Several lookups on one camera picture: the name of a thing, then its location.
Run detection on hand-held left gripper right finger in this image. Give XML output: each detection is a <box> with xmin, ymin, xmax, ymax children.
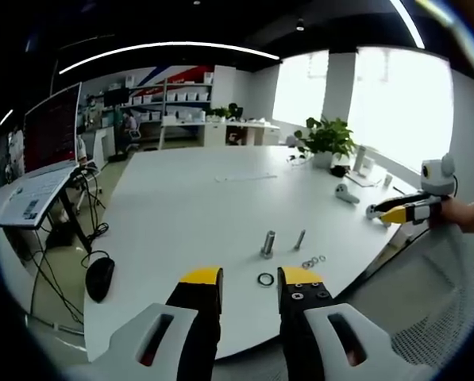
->
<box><xmin>276</xmin><ymin>266</ymin><xmax>425</xmax><ymax>381</ymax></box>

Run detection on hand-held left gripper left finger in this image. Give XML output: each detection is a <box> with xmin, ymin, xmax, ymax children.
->
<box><xmin>67</xmin><ymin>266</ymin><xmax>225</xmax><ymax>381</ymax></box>

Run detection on thick hex-base threaded stud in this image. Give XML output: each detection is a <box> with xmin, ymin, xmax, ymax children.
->
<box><xmin>260</xmin><ymin>230</ymin><xmax>278</xmax><ymax>260</ymax></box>

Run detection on person's right hand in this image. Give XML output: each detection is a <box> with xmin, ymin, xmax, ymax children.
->
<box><xmin>430</xmin><ymin>197</ymin><xmax>471</xmax><ymax>232</ymax></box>

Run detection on white handheld controller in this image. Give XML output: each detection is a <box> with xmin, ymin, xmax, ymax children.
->
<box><xmin>364</xmin><ymin>203</ymin><xmax>393</xmax><ymax>228</ymax></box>
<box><xmin>333</xmin><ymin>183</ymin><xmax>361</xmax><ymax>206</ymax></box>

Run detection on white bottle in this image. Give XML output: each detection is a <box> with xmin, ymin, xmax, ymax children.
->
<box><xmin>353</xmin><ymin>144</ymin><xmax>368</xmax><ymax>172</ymax></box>

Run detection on black oval object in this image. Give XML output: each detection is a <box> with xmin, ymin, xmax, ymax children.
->
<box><xmin>84</xmin><ymin>256</ymin><xmax>117</xmax><ymax>304</ymax></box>

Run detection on white mesh office chair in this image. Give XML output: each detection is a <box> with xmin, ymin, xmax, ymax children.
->
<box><xmin>335</xmin><ymin>224</ymin><xmax>474</xmax><ymax>368</ymax></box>

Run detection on potted green plant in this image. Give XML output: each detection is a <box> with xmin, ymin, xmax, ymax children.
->
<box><xmin>293</xmin><ymin>116</ymin><xmax>357</xmax><ymax>169</ymax></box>

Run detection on black desk stand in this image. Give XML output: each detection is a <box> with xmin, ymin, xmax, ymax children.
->
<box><xmin>41</xmin><ymin>184</ymin><xmax>94</xmax><ymax>255</ymax></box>

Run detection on short ceiling light strip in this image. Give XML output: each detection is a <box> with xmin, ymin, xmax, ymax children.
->
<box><xmin>390</xmin><ymin>0</ymin><xmax>427</xmax><ymax>49</ymax></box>

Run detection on long white strip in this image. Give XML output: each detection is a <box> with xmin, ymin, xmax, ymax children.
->
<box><xmin>214</xmin><ymin>173</ymin><xmax>279</xmax><ymax>183</ymax></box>

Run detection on white counter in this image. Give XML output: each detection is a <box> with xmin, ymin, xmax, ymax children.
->
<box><xmin>160</xmin><ymin>117</ymin><xmax>281</xmax><ymax>148</ymax></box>

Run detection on small counter plants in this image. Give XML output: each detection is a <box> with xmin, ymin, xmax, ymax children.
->
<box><xmin>203</xmin><ymin>102</ymin><xmax>245</xmax><ymax>121</ymax></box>

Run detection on shelf with white bins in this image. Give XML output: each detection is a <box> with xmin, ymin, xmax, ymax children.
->
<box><xmin>119</xmin><ymin>72</ymin><xmax>214</xmax><ymax>122</ymax></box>

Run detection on long ceiling light strip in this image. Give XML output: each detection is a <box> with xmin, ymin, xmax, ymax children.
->
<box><xmin>57</xmin><ymin>40</ymin><xmax>282</xmax><ymax>75</ymax></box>

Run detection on black cables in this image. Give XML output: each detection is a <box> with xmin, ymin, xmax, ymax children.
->
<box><xmin>29</xmin><ymin>166</ymin><xmax>111</xmax><ymax>325</ymax></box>

